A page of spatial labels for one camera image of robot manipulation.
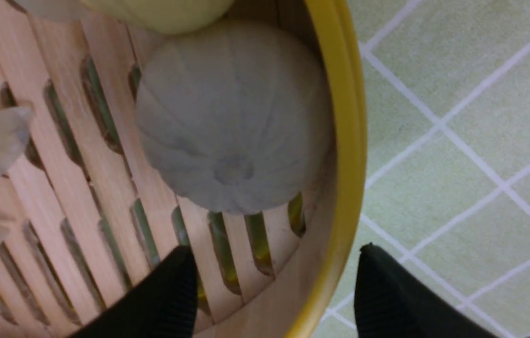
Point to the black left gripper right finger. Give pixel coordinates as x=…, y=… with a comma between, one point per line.
x=389, y=302

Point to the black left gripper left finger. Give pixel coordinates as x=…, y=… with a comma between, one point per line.
x=163, y=305

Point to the yellow rimmed bamboo steamer basket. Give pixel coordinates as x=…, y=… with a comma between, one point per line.
x=90, y=216

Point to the green checked tablecloth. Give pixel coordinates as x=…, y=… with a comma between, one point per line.
x=448, y=176

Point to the white bun near gripper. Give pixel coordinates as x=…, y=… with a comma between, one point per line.
x=236, y=117

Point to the pale green round bun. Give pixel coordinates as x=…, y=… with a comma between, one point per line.
x=164, y=16

